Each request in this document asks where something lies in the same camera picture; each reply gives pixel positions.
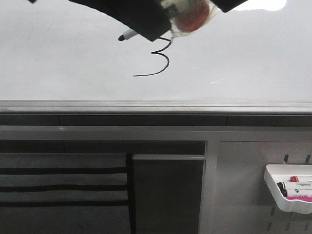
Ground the grey pegboard panel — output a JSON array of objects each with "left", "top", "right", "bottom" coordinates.
[{"left": 210, "top": 141, "right": 312, "bottom": 234}]

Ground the pink eraser in tray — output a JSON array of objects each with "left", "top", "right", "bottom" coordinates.
[{"left": 286, "top": 196, "right": 312, "bottom": 202}]

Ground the white whiteboard with aluminium frame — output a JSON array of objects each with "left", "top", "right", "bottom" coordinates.
[{"left": 0, "top": 0, "right": 312, "bottom": 114}]

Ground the white plastic marker tray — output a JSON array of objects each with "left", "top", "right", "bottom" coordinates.
[{"left": 264, "top": 164, "right": 312, "bottom": 215}]

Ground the white black-tipped whiteboard marker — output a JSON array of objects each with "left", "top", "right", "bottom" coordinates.
[{"left": 117, "top": 0, "right": 220, "bottom": 46}]

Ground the black-capped marker upper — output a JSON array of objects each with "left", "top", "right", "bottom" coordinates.
[{"left": 277, "top": 182, "right": 312, "bottom": 190}]

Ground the black-capped marker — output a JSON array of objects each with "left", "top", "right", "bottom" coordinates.
[
  {"left": 277, "top": 182, "right": 312, "bottom": 190},
  {"left": 280, "top": 189, "right": 312, "bottom": 198}
]

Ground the dark grey cabinet panel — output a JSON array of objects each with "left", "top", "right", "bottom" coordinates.
[{"left": 133, "top": 154, "right": 205, "bottom": 234}]

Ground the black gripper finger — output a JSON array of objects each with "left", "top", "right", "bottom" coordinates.
[
  {"left": 74, "top": 0, "right": 171, "bottom": 41},
  {"left": 211, "top": 0, "right": 247, "bottom": 13}
]

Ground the red-capped marker in tray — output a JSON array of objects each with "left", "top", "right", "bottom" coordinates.
[{"left": 290, "top": 175, "right": 312, "bottom": 183}]

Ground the black-capped marker lower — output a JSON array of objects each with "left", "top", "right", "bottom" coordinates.
[{"left": 280, "top": 189, "right": 312, "bottom": 198}]

